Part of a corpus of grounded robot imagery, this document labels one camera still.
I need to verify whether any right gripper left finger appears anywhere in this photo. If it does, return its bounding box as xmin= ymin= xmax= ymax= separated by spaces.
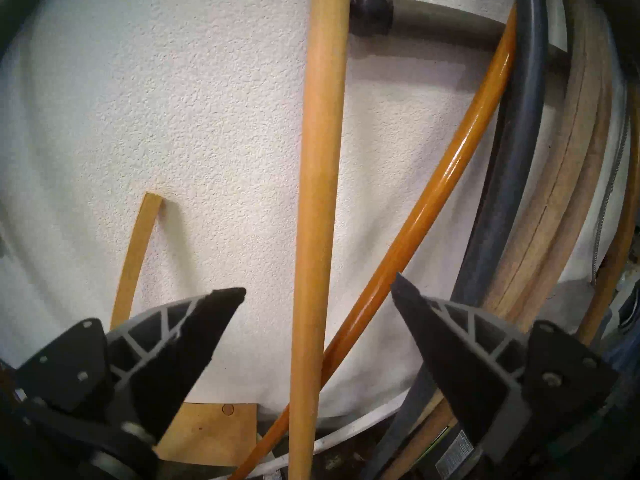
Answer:
xmin=15 ymin=287 xmax=247 ymax=446

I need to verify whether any plywood board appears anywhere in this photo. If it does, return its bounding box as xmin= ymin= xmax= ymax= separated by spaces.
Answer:
xmin=155 ymin=403 xmax=260 ymax=467

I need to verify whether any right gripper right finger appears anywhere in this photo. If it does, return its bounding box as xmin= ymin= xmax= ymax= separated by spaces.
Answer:
xmin=391 ymin=272 xmax=619 ymax=465

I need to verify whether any shorter pale wooden handle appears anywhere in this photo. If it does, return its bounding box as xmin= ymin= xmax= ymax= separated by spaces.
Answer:
xmin=515 ymin=14 xmax=616 ymax=335

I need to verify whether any long pale wooden handle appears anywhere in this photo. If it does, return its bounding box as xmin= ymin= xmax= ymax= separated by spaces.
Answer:
xmin=382 ymin=0 xmax=593 ymax=480

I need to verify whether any thick light wooden pole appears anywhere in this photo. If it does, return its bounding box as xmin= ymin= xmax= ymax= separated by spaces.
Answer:
xmin=288 ymin=0 xmax=352 ymax=480

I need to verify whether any grey wall hook bar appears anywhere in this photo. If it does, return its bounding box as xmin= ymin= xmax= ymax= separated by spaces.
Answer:
xmin=348 ymin=0 xmax=571 ymax=75

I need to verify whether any thin square wooden stick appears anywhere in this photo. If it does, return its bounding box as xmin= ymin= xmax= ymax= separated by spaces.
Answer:
xmin=110 ymin=192 xmax=165 ymax=331

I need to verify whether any glossy orange rake handle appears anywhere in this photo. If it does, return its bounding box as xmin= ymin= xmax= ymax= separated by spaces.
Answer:
xmin=231 ymin=5 xmax=518 ymax=480

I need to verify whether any dark handle with grey grip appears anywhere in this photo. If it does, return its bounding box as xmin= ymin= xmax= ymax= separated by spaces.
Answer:
xmin=357 ymin=0 xmax=549 ymax=480

